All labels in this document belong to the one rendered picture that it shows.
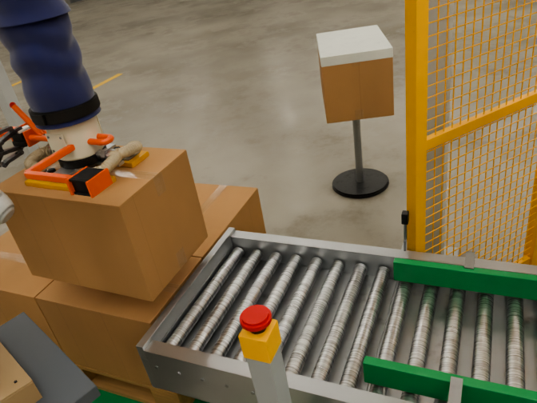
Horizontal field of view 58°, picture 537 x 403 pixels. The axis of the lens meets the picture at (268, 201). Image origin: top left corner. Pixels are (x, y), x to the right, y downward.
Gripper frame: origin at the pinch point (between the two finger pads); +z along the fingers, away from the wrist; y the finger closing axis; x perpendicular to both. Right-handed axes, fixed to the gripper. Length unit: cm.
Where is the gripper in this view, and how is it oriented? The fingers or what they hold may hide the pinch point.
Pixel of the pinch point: (25, 134)
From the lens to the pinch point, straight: 203.4
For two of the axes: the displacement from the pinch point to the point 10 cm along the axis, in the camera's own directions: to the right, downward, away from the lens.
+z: 3.9, -5.2, 7.6
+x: 9.1, 0.8, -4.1
